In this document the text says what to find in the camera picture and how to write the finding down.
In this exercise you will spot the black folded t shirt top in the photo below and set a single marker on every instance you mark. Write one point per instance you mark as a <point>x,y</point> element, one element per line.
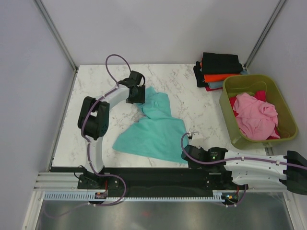
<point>213,63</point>

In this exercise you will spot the aluminium frame post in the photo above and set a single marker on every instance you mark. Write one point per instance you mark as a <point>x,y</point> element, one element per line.
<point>52,27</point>
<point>264,33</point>

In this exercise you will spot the black folded t shirt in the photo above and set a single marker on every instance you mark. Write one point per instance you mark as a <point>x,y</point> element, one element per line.
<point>213,63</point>
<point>199,75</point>

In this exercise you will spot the left aluminium frame post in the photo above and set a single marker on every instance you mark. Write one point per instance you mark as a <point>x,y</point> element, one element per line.
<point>52,27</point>

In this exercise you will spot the pink t shirt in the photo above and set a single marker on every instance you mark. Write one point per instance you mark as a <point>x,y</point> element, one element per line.
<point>257,115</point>

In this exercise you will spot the aluminium front rail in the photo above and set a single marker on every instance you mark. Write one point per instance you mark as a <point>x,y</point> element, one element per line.
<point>66,181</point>

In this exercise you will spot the white slotted cable duct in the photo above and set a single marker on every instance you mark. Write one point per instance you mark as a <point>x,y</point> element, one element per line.
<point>99,197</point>

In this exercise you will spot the orange folded t shirt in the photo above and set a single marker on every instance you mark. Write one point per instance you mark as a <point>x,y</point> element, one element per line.
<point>208,78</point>

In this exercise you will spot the black folded t shirt bottom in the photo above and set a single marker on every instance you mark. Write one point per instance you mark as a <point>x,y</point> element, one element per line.
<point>199,75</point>

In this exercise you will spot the red t shirt in bin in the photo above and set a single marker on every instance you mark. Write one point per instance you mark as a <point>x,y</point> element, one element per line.
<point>261,95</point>

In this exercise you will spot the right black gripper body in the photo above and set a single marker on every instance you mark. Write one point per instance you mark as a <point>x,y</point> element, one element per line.
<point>191,166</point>

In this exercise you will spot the right aluminium frame post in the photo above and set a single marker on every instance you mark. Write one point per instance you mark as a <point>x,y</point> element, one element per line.
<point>264,33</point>

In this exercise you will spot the olive green plastic bin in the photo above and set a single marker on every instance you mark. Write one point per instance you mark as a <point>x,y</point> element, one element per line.
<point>255,112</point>

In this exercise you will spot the grey blue folded t shirt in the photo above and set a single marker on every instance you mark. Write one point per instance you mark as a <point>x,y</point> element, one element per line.
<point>219,84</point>

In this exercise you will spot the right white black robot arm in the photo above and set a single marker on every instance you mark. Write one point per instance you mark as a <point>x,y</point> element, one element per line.
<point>288,170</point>

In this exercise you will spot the red folded t shirt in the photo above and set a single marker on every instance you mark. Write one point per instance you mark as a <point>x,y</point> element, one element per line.
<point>208,89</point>

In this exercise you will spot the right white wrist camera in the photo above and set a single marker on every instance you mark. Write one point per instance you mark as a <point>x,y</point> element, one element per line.
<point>195,139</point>

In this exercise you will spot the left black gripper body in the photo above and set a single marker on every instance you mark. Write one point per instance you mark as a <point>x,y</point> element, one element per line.
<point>139,97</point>

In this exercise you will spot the teal t shirt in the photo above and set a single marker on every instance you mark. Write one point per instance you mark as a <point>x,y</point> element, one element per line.
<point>157,134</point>

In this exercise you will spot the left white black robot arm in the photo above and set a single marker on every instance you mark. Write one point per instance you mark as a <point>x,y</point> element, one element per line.
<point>93,120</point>

